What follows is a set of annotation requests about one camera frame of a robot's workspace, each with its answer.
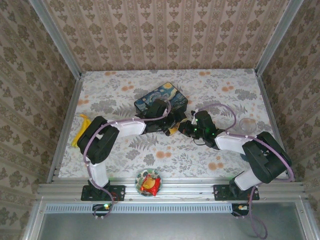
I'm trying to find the starry night tin box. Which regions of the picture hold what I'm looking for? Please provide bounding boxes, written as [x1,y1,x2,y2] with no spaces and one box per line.
[134,81,189,118]

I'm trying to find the floral patterned tablecloth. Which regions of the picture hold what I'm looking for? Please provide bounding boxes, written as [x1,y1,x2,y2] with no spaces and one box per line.
[58,69,288,180]

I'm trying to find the clear glass bowl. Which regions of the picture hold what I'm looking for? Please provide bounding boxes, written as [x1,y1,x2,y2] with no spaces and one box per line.
[239,117,257,134]

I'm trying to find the patterned round plate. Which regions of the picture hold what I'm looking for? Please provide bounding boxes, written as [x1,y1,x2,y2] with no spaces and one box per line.
[135,168,163,198]

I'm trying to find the red snack packet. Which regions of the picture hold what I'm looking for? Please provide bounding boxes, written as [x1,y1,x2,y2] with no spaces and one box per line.
[139,175,161,197]

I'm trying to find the yellow banana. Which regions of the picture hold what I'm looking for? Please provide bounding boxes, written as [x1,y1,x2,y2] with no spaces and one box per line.
[71,114,92,148]

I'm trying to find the small circuit board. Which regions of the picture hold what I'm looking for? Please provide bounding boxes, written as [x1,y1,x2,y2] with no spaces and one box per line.
[92,203,114,217]
[231,203,251,217]

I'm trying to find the grey metal panel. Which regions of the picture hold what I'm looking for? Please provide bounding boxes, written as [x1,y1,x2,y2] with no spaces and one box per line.
[37,212,307,240]

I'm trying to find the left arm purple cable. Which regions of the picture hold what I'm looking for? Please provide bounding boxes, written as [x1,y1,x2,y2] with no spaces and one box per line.
[83,99,173,221]

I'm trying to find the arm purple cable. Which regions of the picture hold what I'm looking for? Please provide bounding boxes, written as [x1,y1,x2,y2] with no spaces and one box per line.
[83,99,173,221]
[198,102,295,240]

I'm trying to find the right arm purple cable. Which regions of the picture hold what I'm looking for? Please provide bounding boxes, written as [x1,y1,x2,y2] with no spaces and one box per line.
[198,102,295,240]

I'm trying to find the aluminium table edge rail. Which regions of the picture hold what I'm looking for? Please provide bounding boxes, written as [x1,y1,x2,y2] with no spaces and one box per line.
[37,176,307,202]

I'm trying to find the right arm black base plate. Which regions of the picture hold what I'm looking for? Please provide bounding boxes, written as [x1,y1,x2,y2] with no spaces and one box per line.
[213,184,260,201]

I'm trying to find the aluminium side rail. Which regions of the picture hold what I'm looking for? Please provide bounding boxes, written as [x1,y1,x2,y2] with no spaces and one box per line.
[46,74,85,184]
[254,69,296,182]

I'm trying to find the white slotted cable duct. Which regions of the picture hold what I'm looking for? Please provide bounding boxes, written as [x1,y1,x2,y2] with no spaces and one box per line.
[46,202,237,214]

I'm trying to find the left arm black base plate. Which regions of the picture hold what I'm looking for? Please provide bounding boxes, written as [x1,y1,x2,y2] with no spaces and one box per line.
[80,184,126,202]

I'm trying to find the aluminium frame post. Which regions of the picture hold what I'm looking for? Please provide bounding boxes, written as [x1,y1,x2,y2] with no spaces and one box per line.
[254,0,305,76]
[28,0,83,79]

